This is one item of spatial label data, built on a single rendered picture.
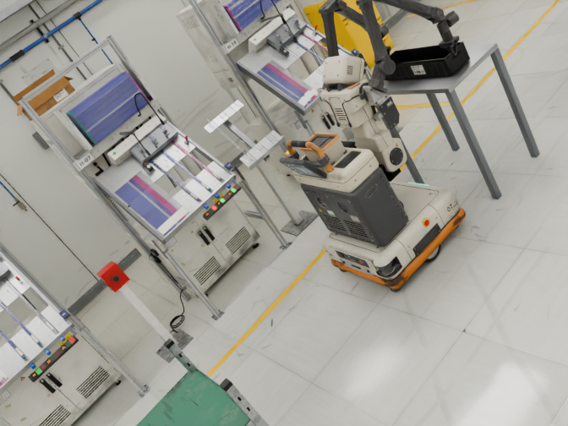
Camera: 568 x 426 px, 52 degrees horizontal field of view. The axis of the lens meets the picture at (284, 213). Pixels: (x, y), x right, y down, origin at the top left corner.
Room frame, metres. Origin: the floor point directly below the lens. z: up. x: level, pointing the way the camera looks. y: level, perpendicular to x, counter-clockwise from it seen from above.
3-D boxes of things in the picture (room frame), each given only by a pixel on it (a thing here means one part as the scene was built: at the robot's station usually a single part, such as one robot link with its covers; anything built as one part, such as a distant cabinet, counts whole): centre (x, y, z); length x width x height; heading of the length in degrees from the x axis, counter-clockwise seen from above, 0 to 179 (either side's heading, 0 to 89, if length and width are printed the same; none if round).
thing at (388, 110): (3.12, -0.76, 0.84); 0.28 x 0.16 x 0.22; 20
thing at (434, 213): (3.02, -0.49, 0.16); 0.67 x 0.64 x 0.25; 110
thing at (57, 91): (4.44, 0.83, 1.82); 0.68 x 0.30 x 0.20; 114
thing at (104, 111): (4.21, 0.61, 1.52); 0.51 x 0.13 x 0.27; 114
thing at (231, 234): (4.30, 0.71, 0.31); 0.70 x 0.65 x 0.62; 114
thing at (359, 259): (2.89, -0.19, 0.23); 0.41 x 0.02 x 0.08; 20
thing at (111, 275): (3.58, 1.18, 0.39); 0.24 x 0.24 x 0.78; 24
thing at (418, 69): (3.28, -1.20, 0.86); 0.57 x 0.17 x 0.11; 20
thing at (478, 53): (3.29, -1.22, 0.40); 0.70 x 0.45 x 0.80; 20
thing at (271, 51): (4.73, -0.70, 0.65); 1.01 x 0.73 x 1.29; 24
